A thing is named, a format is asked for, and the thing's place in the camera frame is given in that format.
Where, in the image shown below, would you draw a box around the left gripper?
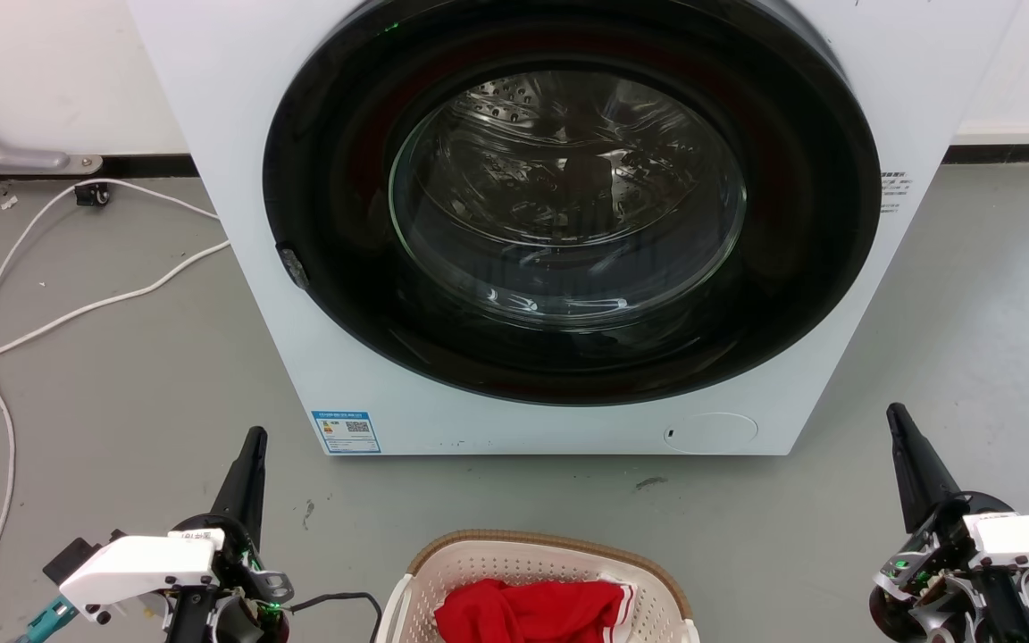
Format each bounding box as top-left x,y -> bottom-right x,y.
163,426 -> 295,643

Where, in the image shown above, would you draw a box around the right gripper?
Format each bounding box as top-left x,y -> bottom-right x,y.
868,402 -> 1029,643

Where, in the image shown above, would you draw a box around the white laundry basket brown rim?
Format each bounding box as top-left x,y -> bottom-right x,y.
375,530 -> 702,643

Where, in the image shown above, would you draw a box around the blue energy label sticker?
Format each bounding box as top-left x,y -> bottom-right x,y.
311,410 -> 382,455

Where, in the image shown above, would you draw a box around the round white filter cover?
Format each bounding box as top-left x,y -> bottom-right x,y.
663,412 -> 759,455

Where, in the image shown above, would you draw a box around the red garment white stripes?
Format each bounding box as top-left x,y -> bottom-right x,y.
433,578 -> 636,643

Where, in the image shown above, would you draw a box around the round black washer door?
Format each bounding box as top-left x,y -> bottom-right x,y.
262,0 -> 883,407

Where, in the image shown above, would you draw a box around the white front-load washing machine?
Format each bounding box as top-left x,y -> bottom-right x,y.
126,0 -> 1023,457

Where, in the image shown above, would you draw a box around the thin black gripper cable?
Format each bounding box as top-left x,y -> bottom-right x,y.
288,591 -> 384,643

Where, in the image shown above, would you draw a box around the white power cord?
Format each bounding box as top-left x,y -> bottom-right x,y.
0,238 -> 232,378

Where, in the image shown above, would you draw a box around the teal cable connector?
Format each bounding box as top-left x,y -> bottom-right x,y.
18,595 -> 79,643

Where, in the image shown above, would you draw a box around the grey wall pipe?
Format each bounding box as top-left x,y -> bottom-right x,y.
0,82 -> 105,176

